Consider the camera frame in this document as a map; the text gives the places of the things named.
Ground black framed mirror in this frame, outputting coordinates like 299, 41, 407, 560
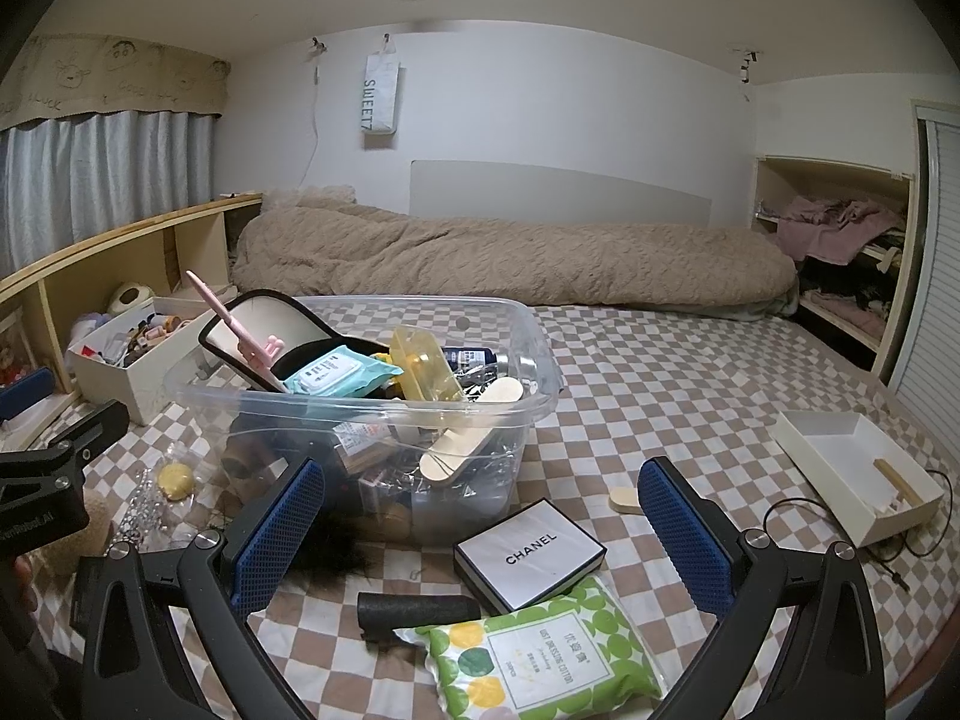
196, 289, 391, 395

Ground framed picture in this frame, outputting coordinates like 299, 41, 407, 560
0, 307, 38, 391

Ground dark blue bottle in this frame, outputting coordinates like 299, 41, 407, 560
442, 345, 511, 376

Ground pink clothes pile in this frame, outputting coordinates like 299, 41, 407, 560
776, 195, 905, 263

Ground beige quilted comforter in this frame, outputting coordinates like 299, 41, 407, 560
229, 187, 800, 316

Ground closet alcove shelf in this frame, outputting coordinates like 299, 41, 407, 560
754, 156, 920, 376

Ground person's left forearm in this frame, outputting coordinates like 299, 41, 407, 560
22, 487, 113, 593

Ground white round toy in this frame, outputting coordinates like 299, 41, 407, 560
105, 281, 157, 316

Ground tan sponge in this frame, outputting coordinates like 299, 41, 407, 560
360, 502, 415, 542

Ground silver bead string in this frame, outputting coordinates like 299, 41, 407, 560
112, 469, 170, 557

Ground green dotted wipes pack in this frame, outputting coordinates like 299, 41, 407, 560
415, 576, 668, 720

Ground clear bag with yellow puff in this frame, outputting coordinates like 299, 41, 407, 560
112, 442, 226, 563

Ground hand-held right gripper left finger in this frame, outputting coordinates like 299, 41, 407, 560
71, 456, 327, 720

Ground white gift box black edge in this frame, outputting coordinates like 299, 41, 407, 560
453, 499, 608, 616

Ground white open cardboard box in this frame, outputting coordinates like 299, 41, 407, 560
772, 410, 946, 548

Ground black cable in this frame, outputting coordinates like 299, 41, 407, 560
763, 469, 950, 593

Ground white box of sewing bits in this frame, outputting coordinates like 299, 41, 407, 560
66, 296, 226, 427

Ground white hanging bag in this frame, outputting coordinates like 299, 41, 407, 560
358, 51, 402, 136

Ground teal wipes pack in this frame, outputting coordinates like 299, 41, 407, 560
283, 345, 406, 398

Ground grey curtain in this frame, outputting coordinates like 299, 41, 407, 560
0, 109, 218, 278

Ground beige shoe insole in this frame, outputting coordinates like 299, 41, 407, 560
418, 379, 526, 481

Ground checkered bed sheet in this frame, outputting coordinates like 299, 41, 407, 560
22, 300, 960, 720

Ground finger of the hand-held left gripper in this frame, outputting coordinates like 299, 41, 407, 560
0, 366, 55, 425
41, 399, 130, 470

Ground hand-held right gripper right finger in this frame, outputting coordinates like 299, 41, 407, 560
637, 456, 886, 720

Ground wooden headboard shelf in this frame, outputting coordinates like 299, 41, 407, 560
0, 193, 263, 451

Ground white hanging cord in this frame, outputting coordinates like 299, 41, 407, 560
300, 37, 331, 192

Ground clear plastic storage box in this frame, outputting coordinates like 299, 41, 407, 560
166, 295, 562, 541

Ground yellow plastic container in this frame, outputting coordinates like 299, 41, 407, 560
390, 325, 466, 402

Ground black foam cylinder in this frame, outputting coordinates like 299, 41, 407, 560
357, 591, 481, 646

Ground wooden stick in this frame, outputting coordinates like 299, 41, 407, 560
874, 457, 925, 515

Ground white shutter door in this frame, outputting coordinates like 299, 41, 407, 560
889, 101, 960, 436

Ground beige printed valance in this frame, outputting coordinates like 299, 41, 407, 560
0, 34, 230, 132

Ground black fur piece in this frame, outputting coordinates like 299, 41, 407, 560
296, 514, 376, 580

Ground small labelled box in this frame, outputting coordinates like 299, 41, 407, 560
334, 420, 398, 460

